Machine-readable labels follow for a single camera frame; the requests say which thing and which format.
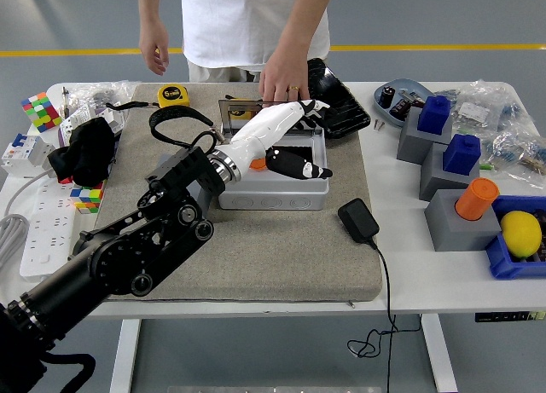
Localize white power strip cable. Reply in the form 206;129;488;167
0;170;50;283

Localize white circuit breaker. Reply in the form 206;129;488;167
1;132;57;177

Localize black table control panel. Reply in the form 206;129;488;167
474;310;546;324

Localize black cloth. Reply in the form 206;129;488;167
48;117;117;188

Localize black glossy plastic tray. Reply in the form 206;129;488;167
306;58;371;140

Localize person's left hand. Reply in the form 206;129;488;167
258;51;311;109

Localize blue block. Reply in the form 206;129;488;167
416;95;452;135
442;133;483;175

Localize black power adapter plug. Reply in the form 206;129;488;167
337;198;380;246

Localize black adapter cord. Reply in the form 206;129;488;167
347;239;423;393

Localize grey-brown mat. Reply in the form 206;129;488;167
91;83;384;303

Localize small colourful puzzle cube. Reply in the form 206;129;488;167
70;182;106;215

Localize yellow lemon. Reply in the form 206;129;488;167
499;211;543;259

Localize person's right hand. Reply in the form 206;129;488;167
138;20;171;77

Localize dark brown capacitor pair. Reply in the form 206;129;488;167
390;97;413;121

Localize person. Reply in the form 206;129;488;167
136;0;332;109

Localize grey junction box clear lid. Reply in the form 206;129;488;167
214;97;332;211

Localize yellow square tape measure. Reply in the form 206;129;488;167
106;84;192;112

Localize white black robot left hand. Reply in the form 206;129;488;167
219;98;334;182

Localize large colourful puzzle cube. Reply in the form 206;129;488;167
20;91;61;134

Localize clear bag of metal parts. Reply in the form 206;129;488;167
63;80;142;113

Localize blue-grey oval dish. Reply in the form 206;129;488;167
374;78;433;128

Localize clear bag with white label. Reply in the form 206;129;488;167
434;79;522;134

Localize clear bag of resistors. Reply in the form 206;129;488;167
484;126;546;190

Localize white table leg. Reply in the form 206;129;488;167
421;314;459;393
109;318;142;393

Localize grey cube holder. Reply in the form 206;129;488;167
419;142;482;202
396;107;454;165
424;189;503;253
144;153;213;217

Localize white power strip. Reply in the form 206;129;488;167
20;182;80;280

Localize blue plastic bin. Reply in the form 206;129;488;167
485;195;546;280

